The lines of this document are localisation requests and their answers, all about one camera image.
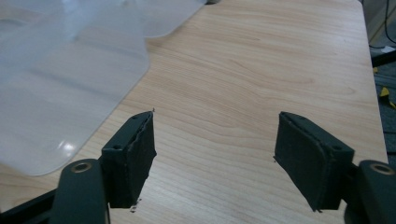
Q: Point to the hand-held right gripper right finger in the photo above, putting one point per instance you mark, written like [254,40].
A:
[308,155]

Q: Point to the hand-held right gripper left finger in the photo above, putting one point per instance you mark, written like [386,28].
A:
[130,161]

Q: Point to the translucent plastic sheet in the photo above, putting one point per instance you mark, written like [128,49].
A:
[169,17]
[59,93]

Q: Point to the yellow floor tape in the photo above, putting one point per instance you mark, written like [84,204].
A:
[385,93]

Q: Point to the black metal stand bar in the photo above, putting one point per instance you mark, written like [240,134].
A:
[383,58]

